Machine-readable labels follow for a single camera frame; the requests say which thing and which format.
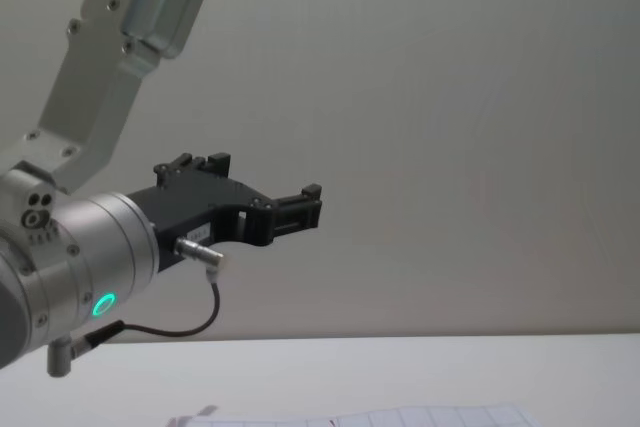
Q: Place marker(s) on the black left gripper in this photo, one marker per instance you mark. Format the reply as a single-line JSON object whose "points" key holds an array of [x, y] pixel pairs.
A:
{"points": [[200, 207]]}

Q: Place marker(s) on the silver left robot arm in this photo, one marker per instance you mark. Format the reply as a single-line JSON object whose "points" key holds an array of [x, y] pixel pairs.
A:
{"points": [[95, 97]]}

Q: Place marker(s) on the white table cloth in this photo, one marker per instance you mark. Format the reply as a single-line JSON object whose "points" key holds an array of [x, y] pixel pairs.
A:
{"points": [[400, 367]]}

